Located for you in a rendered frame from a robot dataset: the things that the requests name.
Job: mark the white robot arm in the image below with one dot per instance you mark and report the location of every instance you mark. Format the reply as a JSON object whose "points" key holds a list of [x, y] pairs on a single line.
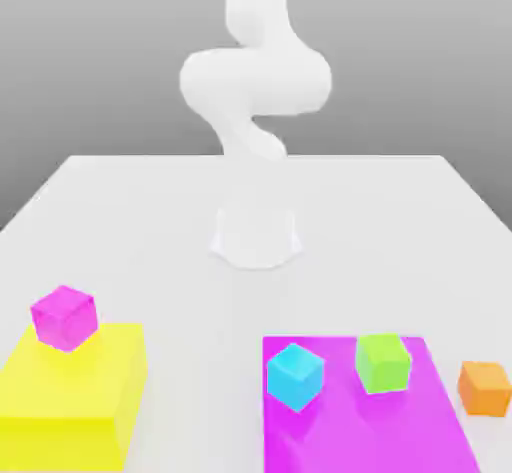
{"points": [[256, 81]]}

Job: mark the small cyan cube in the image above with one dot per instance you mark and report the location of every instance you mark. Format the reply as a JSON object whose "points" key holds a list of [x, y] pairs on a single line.
{"points": [[295, 377]]}

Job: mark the small green cube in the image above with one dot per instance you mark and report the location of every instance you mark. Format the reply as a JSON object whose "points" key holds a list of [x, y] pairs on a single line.
{"points": [[383, 363]]}

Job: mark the small magenta cube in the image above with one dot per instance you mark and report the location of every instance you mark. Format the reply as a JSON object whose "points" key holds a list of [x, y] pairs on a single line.
{"points": [[64, 319]]}

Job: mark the small orange cube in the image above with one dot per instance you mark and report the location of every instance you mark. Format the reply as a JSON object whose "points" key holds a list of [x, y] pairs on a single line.
{"points": [[484, 389]]}

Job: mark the large magenta box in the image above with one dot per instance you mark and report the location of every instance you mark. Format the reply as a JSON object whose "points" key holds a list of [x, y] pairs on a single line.
{"points": [[360, 433]]}

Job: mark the large yellow box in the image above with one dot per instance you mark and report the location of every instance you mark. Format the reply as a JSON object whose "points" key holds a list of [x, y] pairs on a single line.
{"points": [[60, 409]]}

